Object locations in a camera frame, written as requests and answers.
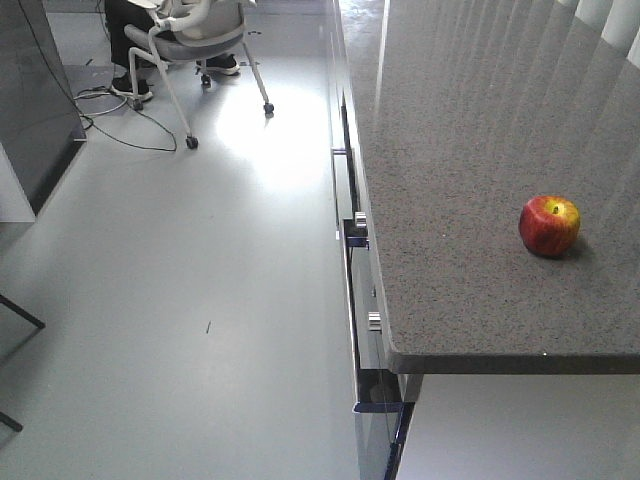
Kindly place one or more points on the grey stone kitchen counter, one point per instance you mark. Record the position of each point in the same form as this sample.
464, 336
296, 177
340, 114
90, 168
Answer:
500, 363

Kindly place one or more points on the silver drawer knob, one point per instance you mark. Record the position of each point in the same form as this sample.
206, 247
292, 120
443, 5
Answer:
360, 220
374, 322

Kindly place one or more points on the seated person in black trousers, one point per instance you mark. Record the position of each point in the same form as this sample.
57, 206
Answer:
118, 14

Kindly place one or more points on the upper silver drawer knob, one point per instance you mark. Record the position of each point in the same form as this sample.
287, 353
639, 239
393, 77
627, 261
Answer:
360, 220

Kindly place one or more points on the black left chair leg frame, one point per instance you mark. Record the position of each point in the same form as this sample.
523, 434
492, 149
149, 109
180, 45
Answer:
6, 419

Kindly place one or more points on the white wheeled office chair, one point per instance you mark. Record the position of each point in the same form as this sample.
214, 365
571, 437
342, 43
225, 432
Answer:
184, 32

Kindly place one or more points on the red yellow apple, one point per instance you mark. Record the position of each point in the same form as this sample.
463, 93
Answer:
549, 225

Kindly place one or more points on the dark grey cabinet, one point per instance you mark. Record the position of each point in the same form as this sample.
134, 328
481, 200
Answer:
41, 130

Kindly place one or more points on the lower silver drawer knob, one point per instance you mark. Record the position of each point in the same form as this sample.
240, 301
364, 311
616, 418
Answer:
374, 322

